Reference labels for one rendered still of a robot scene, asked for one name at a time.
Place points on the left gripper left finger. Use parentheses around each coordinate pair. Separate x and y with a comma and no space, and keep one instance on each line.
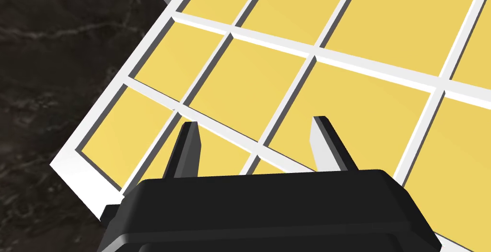
(184,156)

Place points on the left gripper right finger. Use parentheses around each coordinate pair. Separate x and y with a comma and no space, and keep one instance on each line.
(332,152)

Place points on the white door with yellow panels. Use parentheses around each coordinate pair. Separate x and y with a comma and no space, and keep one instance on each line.
(345,91)

